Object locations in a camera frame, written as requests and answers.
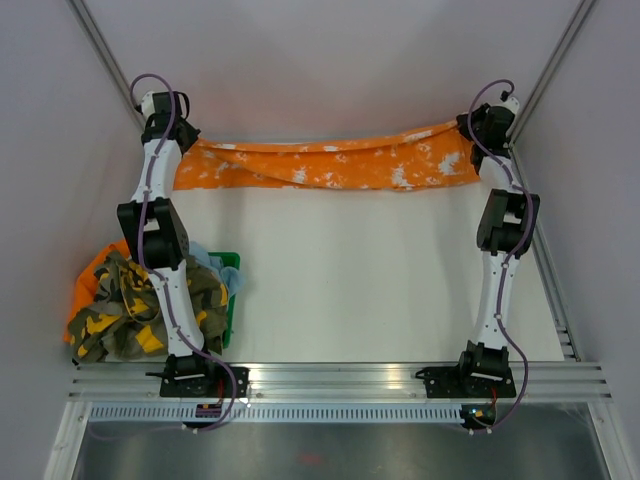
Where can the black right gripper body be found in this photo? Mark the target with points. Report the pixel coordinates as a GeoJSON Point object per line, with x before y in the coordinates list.
{"type": "Point", "coordinates": [478, 118]}

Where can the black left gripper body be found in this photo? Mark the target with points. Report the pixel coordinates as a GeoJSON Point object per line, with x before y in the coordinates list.
{"type": "Point", "coordinates": [191, 135]}

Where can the orange white tie-dye trousers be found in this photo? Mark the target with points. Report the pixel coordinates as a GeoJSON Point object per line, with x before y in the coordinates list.
{"type": "Point", "coordinates": [427, 157]}

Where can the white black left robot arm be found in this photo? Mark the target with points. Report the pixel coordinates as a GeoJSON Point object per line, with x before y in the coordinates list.
{"type": "Point", "coordinates": [155, 234]}

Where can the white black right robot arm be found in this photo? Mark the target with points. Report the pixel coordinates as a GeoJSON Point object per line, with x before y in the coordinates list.
{"type": "Point", "coordinates": [504, 235]}

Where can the camouflage trousers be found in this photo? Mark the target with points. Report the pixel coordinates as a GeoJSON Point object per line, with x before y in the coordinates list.
{"type": "Point", "coordinates": [125, 288]}

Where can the green plastic bin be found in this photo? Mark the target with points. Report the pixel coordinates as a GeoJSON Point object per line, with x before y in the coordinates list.
{"type": "Point", "coordinates": [231, 300]}

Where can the orange garment in pile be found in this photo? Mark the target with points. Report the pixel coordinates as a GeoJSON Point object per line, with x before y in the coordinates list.
{"type": "Point", "coordinates": [86, 286]}

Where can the left aluminium frame post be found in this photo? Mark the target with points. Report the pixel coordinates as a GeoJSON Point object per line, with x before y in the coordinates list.
{"type": "Point", "coordinates": [101, 48]}

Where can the aluminium frame post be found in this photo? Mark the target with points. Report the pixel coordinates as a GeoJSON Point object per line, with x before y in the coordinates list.
{"type": "Point", "coordinates": [569, 36]}
{"type": "Point", "coordinates": [101, 48]}

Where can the right aluminium frame post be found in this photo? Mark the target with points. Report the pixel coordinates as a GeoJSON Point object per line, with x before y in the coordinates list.
{"type": "Point", "coordinates": [569, 36]}

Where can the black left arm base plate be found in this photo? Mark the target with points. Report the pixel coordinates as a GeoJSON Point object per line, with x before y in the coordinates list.
{"type": "Point", "coordinates": [209, 382]}

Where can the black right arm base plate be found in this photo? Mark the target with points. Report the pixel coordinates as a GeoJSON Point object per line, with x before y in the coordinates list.
{"type": "Point", "coordinates": [446, 382]}

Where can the aluminium mounting rail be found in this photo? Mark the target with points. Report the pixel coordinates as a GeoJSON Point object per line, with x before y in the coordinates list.
{"type": "Point", "coordinates": [548, 382]}

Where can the white slotted cable duct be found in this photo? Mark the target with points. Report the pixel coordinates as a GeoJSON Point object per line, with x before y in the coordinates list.
{"type": "Point", "coordinates": [277, 413]}

